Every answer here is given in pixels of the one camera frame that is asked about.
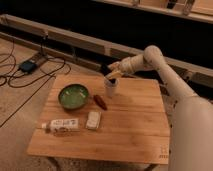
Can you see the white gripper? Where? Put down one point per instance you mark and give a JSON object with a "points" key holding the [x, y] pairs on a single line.
{"points": [[124, 67]]}

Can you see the black eraser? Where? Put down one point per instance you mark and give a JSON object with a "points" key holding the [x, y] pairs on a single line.
{"points": [[105, 71]]}

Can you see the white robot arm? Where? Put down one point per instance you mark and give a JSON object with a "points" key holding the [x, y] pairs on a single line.
{"points": [[191, 137]]}

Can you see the brown oblong object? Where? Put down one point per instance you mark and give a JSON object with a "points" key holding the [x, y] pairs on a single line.
{"points": [[99, 101]]}

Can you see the green bowl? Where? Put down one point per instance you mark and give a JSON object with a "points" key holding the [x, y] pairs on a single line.
{"points": [[73, 96]]}

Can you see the white sponge block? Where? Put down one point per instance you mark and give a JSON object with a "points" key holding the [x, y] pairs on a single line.
{"points": [[93, 120]]}

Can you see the wooden table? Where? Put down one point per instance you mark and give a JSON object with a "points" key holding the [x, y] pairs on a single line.
{"points": [[133, 128]]}

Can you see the white labelled bottle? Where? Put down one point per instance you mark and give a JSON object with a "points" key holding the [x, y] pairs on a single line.
{"points": [[61, 125]]}

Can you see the power strip with adapter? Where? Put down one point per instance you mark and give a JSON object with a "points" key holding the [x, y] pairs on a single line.
{"points": [[33, 63]]}

